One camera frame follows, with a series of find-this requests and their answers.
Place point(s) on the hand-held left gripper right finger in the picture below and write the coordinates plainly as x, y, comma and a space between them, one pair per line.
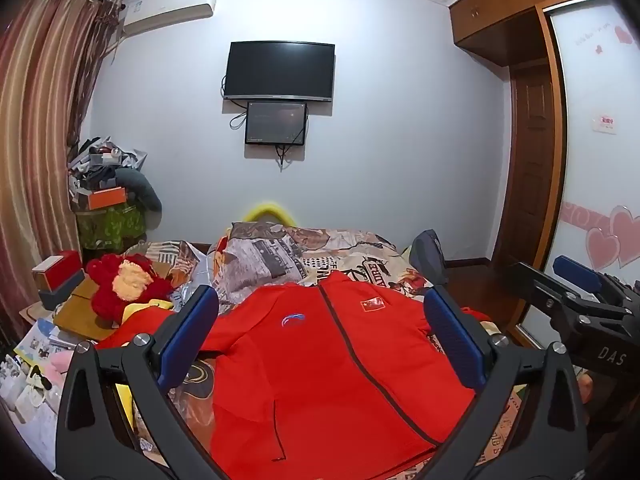
452, 340

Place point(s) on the red plush toy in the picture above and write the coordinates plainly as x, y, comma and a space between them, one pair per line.
107, 292

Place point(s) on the pile of clutter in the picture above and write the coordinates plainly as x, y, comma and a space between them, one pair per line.
92, 160

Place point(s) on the grey newspaper print quilt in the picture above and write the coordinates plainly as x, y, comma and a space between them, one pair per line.
265, 255

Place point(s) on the wooden wardrobe with heart decals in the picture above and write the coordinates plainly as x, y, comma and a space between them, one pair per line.
590, 170

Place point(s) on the orange box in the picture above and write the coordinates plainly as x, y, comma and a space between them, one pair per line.
105, 197

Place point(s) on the green patterned cloth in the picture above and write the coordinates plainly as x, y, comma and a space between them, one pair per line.
110, 225

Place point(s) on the pink cloth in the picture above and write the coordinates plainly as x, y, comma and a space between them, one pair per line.
59, 362

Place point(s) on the red jacket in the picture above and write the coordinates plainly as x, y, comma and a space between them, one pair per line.
325, 385

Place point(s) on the white air conditioner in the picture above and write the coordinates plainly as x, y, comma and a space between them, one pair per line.
167, 7

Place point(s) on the person's right hand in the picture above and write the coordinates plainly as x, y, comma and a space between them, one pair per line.
586, 390

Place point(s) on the yellow foam hoop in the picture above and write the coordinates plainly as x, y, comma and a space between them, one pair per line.
267, 208

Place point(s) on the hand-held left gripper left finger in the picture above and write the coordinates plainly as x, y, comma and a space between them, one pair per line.
190, 335

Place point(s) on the printed bed sheet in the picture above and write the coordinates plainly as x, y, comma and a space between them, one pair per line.
400, 272

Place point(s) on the striped brown curtain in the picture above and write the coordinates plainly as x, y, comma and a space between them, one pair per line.
40, 135

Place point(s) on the dark grey neck pillow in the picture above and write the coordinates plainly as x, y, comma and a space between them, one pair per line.
142, 187

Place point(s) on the dark blue bag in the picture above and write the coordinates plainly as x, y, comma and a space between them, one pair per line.
427, 255

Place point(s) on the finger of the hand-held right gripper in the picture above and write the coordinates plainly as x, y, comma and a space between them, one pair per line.
542, 287
575, 272

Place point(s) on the grey box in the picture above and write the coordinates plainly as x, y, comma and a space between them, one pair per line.
62, 294

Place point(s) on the brown wooden door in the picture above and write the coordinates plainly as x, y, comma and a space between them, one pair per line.
532, 160

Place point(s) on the pile of papers and packets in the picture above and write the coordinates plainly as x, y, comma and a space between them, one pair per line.
30, 360

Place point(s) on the yellow cloth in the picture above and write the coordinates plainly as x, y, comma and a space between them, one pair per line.
150, 305

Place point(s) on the brown cardboard sheet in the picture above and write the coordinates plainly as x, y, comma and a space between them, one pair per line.
82, 317

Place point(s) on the red and white box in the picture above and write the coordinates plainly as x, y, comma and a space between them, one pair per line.
57, 266

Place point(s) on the black wall television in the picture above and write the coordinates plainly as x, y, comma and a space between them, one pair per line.
278, 70

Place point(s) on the small black monitor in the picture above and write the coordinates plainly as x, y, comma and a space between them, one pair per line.
275, 122

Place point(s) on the pink and white sticker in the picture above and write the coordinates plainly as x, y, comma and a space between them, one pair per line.
605, 125

